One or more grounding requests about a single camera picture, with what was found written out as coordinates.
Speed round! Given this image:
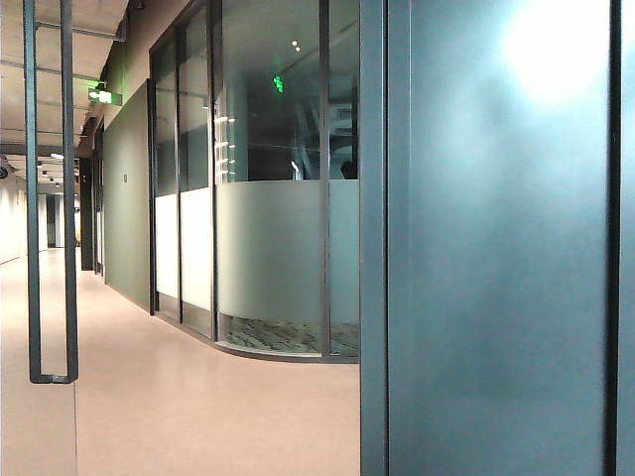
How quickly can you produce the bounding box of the grey ceiling pipe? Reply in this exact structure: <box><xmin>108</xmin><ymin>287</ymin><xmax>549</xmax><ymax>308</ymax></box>
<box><xmin>0</xmin><ymin>18</ymin><xmax>128</xmax><ymax>44</ymax></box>

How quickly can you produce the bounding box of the curved glass partition black frame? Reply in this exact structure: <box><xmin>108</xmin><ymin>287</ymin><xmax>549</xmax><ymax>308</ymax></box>
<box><xmin>147</xmin><ymin>0</ymin><xmax>362</xmax><ymax>366</ymax></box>

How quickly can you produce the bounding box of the clear glass door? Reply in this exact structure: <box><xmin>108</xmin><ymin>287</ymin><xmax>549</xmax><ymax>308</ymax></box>
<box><xmin>0</xmin><ymin>0</ymin><xmax>79</xmax><ymax>476</ymax></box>

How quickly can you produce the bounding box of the green exit sign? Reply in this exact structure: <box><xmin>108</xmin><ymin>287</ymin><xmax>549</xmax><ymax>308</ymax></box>
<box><xmin>87</xmin><ymin>82</ymin><xmax>124</xmax><ymax>106</ymax></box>

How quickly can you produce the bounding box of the dark corridor door frame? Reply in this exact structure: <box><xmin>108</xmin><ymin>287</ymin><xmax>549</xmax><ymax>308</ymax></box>
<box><xmin>78</xmin><ymin>154</ymin><xmax>106</xmax><ymax>277</ymax></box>

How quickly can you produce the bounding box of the long black door handle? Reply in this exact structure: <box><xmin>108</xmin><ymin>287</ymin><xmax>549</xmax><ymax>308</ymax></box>
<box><xmin>22</xmin><ymin>0</ymin><xmax>80</xmax><ymax>386</ymax></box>

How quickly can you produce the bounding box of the frosted glass door dark frame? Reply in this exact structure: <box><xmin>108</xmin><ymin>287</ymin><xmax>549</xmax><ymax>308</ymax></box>
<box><xmin>358</xmin><ymin>0</ymin><xmax>635</xmax><ymax>476</ymax></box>

